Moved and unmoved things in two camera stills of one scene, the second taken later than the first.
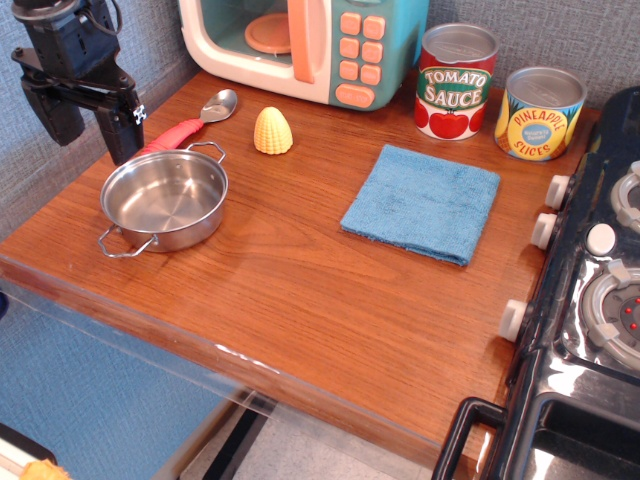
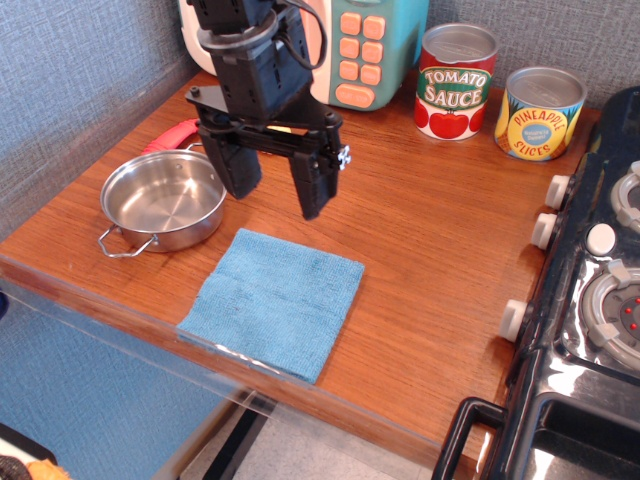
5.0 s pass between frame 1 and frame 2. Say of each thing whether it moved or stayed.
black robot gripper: moved
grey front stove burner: stayed
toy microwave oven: stayed
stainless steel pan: stayed
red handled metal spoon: stayed
